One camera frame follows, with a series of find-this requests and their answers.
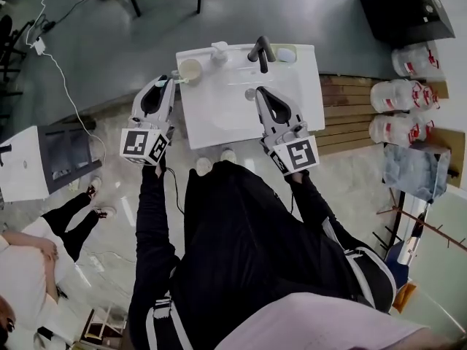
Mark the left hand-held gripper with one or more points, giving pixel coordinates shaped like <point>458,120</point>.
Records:
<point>136,142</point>

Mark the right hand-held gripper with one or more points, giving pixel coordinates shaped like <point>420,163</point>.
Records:
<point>299,153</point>

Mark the pale green plastic piece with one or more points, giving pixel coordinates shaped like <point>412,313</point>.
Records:
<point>181,81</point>

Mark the pale ceramic cup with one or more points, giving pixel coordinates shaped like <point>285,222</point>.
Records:
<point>189,69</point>

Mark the person's left forearm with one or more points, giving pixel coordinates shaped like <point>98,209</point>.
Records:
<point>153,224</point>

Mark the person's right forearm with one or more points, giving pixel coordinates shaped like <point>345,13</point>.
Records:
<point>321,213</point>

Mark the white ceramic sink basin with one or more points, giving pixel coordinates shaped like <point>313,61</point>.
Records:
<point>219,122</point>

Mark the clear soap dish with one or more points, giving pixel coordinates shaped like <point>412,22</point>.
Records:
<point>284,54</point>

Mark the black faucet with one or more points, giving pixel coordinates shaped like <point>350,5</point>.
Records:
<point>263,55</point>

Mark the person's right white shoe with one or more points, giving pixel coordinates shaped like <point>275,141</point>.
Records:
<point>228,156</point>

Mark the person's white shoe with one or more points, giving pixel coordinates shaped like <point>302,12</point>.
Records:
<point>228,156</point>
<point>203,166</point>

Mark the wooden slatted platform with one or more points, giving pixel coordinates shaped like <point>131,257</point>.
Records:
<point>346,122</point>

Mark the person's left white shoe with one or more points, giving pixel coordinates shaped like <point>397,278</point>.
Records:
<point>203,166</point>

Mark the clear soap pump bottle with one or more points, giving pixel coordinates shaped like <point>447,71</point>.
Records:
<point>219,53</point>

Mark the dark grey cabinet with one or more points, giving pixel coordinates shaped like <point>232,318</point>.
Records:
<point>69,155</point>

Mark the white power adapter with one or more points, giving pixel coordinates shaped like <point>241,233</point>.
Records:
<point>38,46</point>

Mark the person's black clothing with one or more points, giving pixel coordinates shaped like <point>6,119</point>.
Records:
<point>241,250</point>

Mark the grey marble slab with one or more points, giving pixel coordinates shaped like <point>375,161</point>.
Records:
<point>412,170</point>

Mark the black office chair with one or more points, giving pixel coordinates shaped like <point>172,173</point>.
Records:
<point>7,42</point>

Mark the black box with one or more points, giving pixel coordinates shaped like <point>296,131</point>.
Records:
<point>401,9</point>

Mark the brown cardboard sheet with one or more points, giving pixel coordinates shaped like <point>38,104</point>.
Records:
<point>456,148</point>

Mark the wooden coat rack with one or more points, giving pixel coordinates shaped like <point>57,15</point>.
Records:
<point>427,224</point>

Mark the blue plastic chair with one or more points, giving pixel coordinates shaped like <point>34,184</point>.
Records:
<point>399,264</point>

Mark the person's pink top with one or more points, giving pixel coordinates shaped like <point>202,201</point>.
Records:
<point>321,326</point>

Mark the orange envelope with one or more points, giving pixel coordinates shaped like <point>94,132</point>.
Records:
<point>404,297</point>

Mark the wooden stool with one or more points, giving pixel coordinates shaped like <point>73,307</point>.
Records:
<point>102,330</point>

